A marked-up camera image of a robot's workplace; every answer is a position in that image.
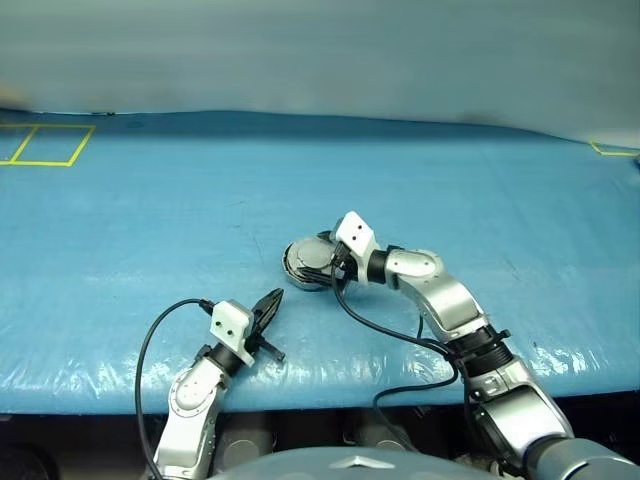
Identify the black round shape under table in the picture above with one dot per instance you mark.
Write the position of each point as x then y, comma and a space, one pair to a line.
22, 462

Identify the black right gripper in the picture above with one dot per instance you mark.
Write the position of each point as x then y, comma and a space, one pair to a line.
344, 262

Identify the motor housing with copper windings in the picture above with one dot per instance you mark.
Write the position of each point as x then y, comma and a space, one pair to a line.
300, 284

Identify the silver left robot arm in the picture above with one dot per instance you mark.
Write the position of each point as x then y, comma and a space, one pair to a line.
192, 400

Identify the grey robot torso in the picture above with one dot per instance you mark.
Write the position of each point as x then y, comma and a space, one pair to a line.
325, 467

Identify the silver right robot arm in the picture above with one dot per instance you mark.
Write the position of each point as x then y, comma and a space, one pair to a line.
445, 300

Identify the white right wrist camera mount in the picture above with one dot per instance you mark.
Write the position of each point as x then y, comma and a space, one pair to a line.
356, 232

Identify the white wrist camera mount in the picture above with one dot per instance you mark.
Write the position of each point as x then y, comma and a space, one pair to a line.
356, 232
230, 325

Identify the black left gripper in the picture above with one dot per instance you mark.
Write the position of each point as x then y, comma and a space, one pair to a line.
260, 345

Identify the small dark clip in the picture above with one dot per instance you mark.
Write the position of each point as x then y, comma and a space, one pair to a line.
109, 113

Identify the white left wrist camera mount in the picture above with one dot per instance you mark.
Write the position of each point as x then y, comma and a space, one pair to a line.
230, 325

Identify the blue plastic table cover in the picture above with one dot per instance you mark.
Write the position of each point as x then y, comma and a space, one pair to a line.
150, 225

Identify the grey round shape under table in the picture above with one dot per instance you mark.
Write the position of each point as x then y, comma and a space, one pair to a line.
385, 439
247, 440

